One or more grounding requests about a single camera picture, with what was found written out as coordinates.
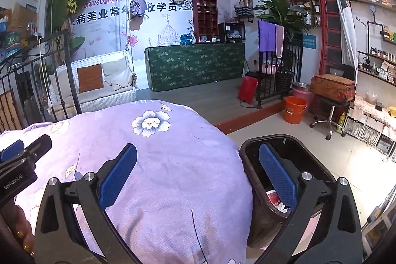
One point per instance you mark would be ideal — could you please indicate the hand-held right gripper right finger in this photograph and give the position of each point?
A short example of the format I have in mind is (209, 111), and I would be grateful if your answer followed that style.
(278, 174)

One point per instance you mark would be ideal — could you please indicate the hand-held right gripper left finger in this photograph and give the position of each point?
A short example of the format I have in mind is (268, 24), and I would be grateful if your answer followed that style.
(117, 174)

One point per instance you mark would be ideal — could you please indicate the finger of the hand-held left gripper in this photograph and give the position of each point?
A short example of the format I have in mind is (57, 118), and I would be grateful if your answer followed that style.
(38, 145)
(12, 148)

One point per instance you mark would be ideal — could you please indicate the black trash bin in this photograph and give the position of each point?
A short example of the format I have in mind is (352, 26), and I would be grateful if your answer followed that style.
(253, 177)

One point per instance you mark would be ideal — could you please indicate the person's left hand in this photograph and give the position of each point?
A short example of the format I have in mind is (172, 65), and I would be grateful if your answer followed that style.
(23, 227)

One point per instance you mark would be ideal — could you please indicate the purple floral blanket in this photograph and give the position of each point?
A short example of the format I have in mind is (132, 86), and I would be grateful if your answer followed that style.
(154, 158)

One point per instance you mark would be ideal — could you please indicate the orange plastic bucket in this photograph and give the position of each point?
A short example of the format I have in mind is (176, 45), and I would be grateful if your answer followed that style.
(295, 111)

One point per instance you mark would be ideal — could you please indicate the chrome swivel stool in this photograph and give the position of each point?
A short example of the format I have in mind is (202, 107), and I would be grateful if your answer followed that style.
(331, 115)

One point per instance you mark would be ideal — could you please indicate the yellow bottle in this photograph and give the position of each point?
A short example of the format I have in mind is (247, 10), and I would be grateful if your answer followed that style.
(341, 121)

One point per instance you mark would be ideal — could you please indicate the pink plastic basin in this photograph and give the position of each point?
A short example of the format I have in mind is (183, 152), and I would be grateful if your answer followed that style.
(309, 96)

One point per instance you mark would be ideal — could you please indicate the orange cushion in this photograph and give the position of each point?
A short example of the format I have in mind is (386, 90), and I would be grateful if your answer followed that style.
(90, 78)

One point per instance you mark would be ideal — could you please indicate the red bin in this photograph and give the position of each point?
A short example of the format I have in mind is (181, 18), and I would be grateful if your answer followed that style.
(247, 90)

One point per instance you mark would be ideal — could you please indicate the metal basin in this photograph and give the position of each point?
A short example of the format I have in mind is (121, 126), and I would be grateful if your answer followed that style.
(301, 86)

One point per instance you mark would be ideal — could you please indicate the black metal rack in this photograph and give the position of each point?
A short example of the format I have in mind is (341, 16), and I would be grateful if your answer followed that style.
(284, 81)

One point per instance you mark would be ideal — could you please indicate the beige cushion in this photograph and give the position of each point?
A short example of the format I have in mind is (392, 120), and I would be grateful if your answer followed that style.
(119, 72)

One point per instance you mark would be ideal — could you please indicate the brown patterned case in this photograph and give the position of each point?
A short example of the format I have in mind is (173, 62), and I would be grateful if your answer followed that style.
(332, 87)

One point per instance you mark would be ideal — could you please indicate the low shelf with wicker baskets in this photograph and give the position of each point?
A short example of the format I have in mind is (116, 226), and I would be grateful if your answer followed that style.
(368, 124)

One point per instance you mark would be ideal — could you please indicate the pink pot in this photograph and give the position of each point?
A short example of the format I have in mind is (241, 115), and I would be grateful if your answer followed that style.
(269, 67)

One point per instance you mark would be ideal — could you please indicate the pink towel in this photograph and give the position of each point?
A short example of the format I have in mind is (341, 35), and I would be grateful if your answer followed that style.
(279, 41)

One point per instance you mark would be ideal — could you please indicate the purple towel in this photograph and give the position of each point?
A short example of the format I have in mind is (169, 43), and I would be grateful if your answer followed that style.
(266, 36)

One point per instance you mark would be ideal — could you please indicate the black display box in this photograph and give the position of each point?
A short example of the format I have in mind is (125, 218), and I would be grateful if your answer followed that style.
(232, 32)

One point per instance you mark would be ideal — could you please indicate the red ladder shelf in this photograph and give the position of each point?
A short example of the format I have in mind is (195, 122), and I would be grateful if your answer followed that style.
(329, 32)

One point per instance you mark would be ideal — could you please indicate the blue cloth bundle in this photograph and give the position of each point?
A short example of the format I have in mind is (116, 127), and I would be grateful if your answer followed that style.
(187, 39)

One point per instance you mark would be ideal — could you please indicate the white roll-up banner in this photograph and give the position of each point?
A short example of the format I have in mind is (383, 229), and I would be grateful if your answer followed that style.
(348, 29)

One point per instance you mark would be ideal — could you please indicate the potted green plant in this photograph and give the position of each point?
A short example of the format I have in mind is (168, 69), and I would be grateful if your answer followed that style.
(281, 12)

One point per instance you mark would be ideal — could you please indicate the red telephone booth cabinet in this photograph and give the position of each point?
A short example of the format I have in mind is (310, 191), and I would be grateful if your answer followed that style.
(205, 13)

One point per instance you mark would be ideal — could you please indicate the black iron bed frame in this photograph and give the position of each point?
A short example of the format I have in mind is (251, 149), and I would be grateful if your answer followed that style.
(69, 66)

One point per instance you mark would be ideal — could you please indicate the cluttered wall shelf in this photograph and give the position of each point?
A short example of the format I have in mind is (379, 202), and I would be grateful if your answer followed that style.
(14, 38)

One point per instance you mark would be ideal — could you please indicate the blue wall sign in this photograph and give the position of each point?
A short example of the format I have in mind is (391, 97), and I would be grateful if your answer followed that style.
(309, 42)

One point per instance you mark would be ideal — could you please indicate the wooden wall shelf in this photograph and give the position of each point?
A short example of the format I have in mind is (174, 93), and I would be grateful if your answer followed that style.
(309, 12)

